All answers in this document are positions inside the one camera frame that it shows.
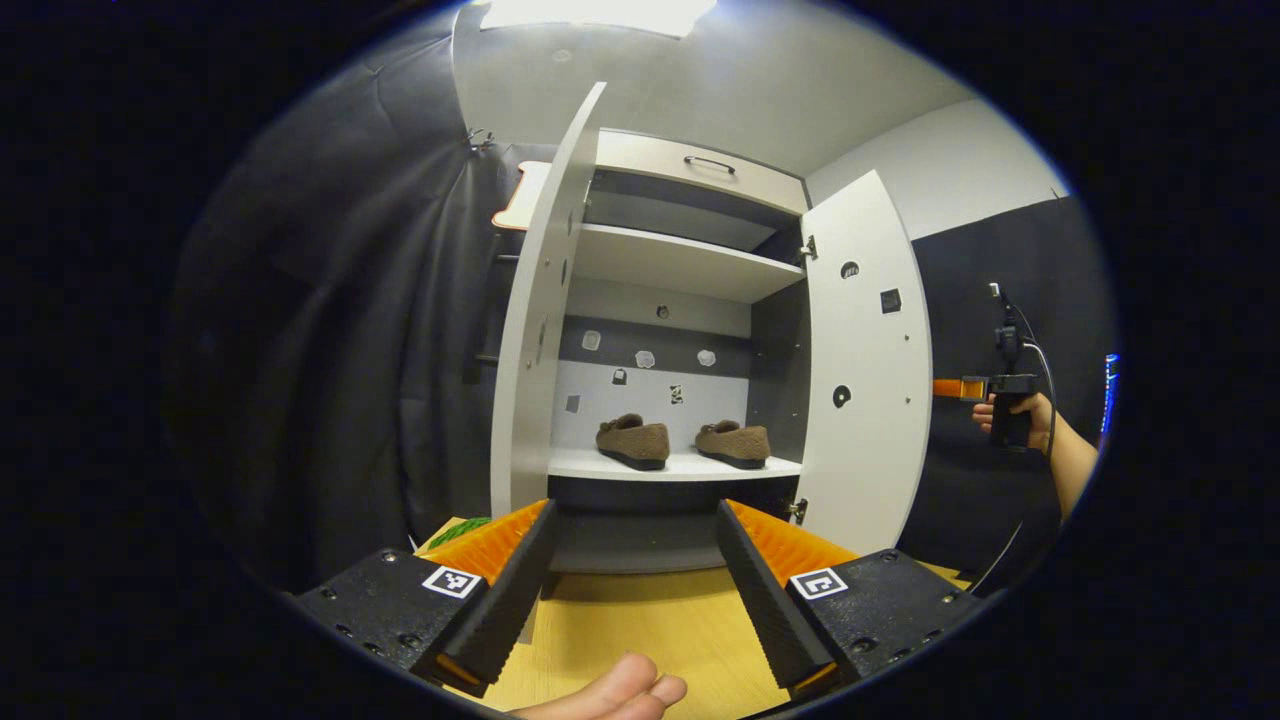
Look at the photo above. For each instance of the green striped object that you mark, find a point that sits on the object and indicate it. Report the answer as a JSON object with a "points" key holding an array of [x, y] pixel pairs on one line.
{"points": [[460, 531]]}

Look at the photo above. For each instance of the white cabinet drawer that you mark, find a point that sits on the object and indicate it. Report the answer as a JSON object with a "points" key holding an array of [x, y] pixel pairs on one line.
{"points": [[650, 165]]}

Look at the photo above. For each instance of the white shoe cabinet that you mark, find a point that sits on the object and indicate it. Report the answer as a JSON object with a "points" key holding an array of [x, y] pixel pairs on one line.
{"points": [[775, 370]]}

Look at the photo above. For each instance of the brown fuzzy shoe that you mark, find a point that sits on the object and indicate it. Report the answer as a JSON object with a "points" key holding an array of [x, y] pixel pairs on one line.
{"points": [[735, 445], [633, 442]]}

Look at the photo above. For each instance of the metal cloth clip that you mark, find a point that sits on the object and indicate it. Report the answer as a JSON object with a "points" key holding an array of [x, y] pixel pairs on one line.
{"points": [[481, 138]]}

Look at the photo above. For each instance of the white cabinet shelf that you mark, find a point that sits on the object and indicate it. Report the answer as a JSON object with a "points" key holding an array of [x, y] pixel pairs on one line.
{"points": [[680, 468], [680, 260]]}

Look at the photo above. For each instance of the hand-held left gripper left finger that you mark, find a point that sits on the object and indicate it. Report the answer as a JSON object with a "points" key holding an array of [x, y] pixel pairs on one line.
{"points": [[500, 590]]}

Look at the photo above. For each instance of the white shoe cabinet door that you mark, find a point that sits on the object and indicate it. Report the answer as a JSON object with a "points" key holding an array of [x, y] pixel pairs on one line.
{"points": [[530, 330], [865, 350]]}

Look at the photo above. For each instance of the black backdrop cloth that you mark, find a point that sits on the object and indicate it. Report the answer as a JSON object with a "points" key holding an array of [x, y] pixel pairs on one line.
{"points": [[350, 330]]}

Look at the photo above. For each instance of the blue lit object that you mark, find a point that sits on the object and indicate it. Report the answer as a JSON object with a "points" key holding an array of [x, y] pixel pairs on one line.
{"points": [[1110, 395]]}

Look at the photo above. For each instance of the ceiling light panel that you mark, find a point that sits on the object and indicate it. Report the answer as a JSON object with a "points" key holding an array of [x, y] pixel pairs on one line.
{"points": [[600, 12]]}

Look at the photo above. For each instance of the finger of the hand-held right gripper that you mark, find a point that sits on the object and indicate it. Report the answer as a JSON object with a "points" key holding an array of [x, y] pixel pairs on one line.
{"points": [[948, 388]]}

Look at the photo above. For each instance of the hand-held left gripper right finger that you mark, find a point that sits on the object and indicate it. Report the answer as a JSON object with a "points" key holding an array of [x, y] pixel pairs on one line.
{"points": [[770, 600]]}

